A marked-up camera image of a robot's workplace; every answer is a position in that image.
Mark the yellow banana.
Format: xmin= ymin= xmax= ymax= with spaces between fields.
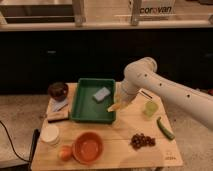
xmin=107 ymin=103 xmax=126 ymax=112

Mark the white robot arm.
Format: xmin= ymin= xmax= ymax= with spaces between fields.
xmin=119 ymin=57 xmax=213 ymax=131

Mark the red bowl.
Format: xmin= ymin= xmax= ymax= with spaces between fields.
xmin=72 ymin=132 xmax=104 ymax=165

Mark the dark brown bowl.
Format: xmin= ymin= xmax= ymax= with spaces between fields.
xmin=47 ymin=82 xmax=68 ymax=101

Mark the blue sponge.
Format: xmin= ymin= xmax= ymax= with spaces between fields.
xmin=93 ymin=87 xmax=110 ymax=102

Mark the light green cup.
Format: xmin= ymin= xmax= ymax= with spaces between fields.
xmin=143 ymin=101 xmax=158 ymax=117

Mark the green plastic tray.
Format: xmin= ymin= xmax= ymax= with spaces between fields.
xmin=69 ymin=78 xmax=116 ymax=124

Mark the bunch of dark grapes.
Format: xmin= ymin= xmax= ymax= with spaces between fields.
xmin=130 ymin=133 xmax=156 ymax=150

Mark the green pepper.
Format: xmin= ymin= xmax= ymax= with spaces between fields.
xmin=157 ymin=117 xmax=175 ymax=141

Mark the wooden block with knife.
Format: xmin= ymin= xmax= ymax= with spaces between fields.
xmin=46 ymin=98 xmax=68 ymax=123

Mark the orange fruit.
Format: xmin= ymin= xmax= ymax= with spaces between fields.
xmin=58 ymin=145 xmax=72 ymax=161

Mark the corovan cardboard box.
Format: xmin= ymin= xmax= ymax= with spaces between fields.
xmin=127 ymin=0 xmax=176 ymax=16

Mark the black cable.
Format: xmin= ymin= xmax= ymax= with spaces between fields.
xmin=0 ymin=120 xmax=30 ymax=164

